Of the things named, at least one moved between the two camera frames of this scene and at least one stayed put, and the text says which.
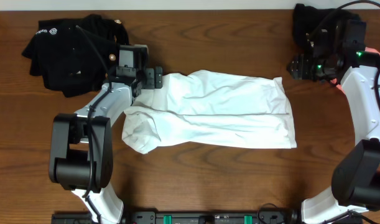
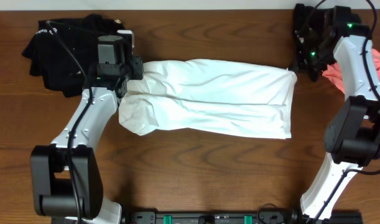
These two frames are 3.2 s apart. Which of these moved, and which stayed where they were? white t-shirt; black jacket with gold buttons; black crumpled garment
Moved: white t-shirt
Stayed: black jacket with gold buttons; black crumpled garment
